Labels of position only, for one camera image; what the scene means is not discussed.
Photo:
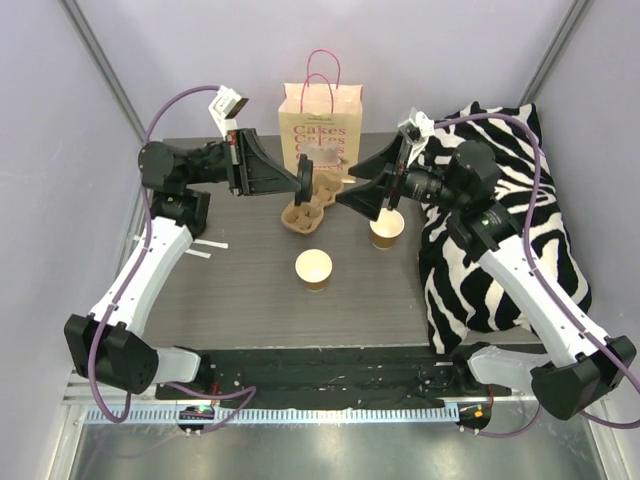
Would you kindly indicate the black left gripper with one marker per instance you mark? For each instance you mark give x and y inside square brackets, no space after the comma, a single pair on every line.
[234,163]

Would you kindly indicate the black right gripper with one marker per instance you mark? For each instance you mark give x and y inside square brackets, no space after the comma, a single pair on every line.
[396,175]

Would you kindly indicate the brown paper coffee cup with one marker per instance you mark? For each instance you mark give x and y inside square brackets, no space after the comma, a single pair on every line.
[387,228]

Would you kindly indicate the black plastic cup lid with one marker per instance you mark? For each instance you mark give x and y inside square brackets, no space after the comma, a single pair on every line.
[305,179]

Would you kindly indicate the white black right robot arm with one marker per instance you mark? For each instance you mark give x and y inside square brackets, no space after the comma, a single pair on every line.
[581,362]

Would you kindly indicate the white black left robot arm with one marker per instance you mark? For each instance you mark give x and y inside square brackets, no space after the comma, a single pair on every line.
[106,344]

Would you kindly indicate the brown pulp cup carrier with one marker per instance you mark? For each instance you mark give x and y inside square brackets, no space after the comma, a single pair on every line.
[306,218]

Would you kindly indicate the white wrapped straw upper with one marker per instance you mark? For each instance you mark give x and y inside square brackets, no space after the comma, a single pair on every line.
[213,244]

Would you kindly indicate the white wrapped straw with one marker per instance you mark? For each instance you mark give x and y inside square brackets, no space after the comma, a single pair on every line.
[213,244]
[199,254]

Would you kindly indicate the white wrapped straw lower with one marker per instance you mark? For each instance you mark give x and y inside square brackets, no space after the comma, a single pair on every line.
[199,254]

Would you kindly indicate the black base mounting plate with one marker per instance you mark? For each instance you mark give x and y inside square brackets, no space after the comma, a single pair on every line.
[330,382]

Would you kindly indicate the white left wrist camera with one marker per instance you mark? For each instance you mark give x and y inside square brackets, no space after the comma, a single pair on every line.
[225,106]

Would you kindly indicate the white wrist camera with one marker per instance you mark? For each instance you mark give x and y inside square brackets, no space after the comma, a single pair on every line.
[225,106]
[417,128]

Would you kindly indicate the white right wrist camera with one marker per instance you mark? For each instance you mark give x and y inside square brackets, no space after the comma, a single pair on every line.
[417,128]

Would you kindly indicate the paper cakes bag pink handles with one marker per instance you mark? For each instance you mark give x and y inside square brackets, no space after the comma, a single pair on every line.
[321,118]

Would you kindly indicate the aluminium frame rail front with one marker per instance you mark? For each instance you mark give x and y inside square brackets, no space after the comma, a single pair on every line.
[320,400]

